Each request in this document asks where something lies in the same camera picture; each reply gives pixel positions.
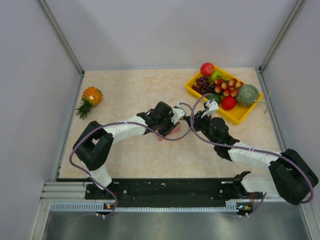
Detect red tomato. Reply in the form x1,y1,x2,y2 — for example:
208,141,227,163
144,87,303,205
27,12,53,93
220,96,237,111

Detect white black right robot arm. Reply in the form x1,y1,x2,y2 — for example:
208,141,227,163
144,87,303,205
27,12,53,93
184,111,319,205

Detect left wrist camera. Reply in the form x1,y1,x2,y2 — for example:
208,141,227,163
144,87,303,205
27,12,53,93
170,102,187,124

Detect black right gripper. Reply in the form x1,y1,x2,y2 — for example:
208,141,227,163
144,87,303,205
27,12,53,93
186,109,219,146

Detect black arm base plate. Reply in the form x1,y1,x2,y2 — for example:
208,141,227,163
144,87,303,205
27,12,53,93
85,176,263,208

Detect yellow plastic tray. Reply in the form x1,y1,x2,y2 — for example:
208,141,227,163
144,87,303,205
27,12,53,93
185,62,263,125

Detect green apple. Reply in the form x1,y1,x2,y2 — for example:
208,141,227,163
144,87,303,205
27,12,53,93
209,70,223,82

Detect red apple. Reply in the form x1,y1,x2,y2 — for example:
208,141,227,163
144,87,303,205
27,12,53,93
200,62,215,77

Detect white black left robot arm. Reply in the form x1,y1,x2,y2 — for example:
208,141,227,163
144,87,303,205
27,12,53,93
72,101,186,199

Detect white slotted cable duct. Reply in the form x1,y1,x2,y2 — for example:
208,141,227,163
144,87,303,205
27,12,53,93
50,201,251,213

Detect orange toy pineapple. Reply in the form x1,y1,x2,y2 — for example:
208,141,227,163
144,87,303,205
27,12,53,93
75,86,103,120

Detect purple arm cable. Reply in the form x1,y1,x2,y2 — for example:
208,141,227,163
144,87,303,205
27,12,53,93
189,93,315,218
68,102,195,218

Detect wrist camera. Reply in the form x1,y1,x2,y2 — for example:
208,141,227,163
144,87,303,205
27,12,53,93
170,102,187,124
201,99,219,119

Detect green netted melon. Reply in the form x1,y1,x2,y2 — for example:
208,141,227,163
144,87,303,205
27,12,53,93
235,84,259,108

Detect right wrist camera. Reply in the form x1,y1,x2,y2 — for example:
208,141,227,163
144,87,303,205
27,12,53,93
201,99,219,119

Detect green lime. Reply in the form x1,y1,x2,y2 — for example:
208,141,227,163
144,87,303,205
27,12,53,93
207,93,222,104

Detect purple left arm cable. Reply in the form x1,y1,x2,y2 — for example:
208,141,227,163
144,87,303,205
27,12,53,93
68,102,195,218

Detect pink express box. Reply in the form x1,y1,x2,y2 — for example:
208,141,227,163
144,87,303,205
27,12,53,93
157,121,181,142

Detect dark purple grape bunch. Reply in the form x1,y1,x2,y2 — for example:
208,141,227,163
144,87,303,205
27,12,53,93
191,76,216,95

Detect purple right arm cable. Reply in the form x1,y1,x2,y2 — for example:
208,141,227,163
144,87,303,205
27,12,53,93
189,93,315,218

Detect red-yellow cherry bunch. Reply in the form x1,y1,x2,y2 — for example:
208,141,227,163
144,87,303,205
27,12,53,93
214,78,244,97

